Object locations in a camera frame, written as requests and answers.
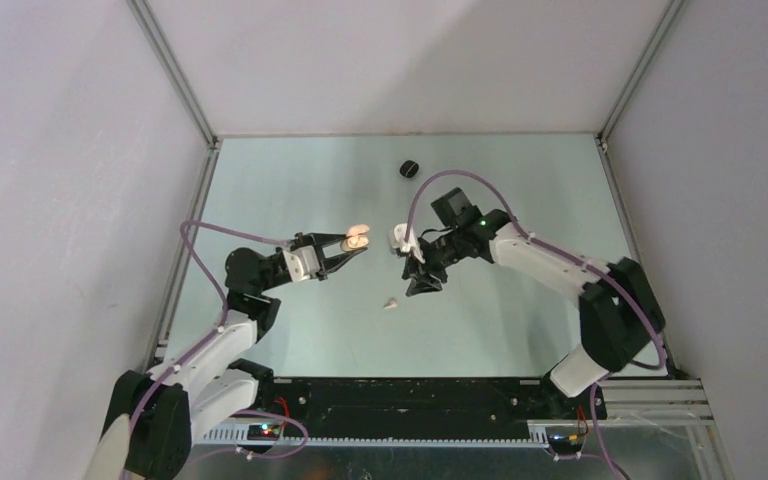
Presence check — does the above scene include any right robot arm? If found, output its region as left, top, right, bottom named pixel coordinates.
left=389, top=188, right=666, bottom=418

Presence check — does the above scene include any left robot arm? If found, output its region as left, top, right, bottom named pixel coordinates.
left=84, top=224, right=369, bottom=479

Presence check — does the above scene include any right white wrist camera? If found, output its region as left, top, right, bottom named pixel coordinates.
left=387, top=223, right=425, bottom=264

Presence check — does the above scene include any right aluminium frame post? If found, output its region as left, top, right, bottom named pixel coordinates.
left=599, top=1, right=696, bottom=379

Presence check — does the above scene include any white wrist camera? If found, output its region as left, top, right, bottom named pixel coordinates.
left=282, top=246, right=320, bottom=283
left=387, top=223, right=425, bottom=264

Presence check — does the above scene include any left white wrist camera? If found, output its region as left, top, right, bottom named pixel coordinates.
left=282, top=246, right=320, bottom=283

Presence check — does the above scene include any aluminium frame post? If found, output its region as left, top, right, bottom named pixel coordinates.
left=126, top=0, right=218, bottom=148
left=599, top=1, right=696, bottom=379

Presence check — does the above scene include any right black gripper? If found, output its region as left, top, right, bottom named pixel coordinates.
left=402, top=229, right=466, bottom=297

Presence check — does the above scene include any left aluminium frame post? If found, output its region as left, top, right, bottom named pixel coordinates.
left=126, top=0, right=218, bottom=148

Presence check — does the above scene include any black earbud charging case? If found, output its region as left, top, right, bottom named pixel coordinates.
left=398, top=160, right=419, bottom=179

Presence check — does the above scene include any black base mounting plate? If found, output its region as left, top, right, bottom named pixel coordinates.
left=254, top=377, right=607, bottom=441

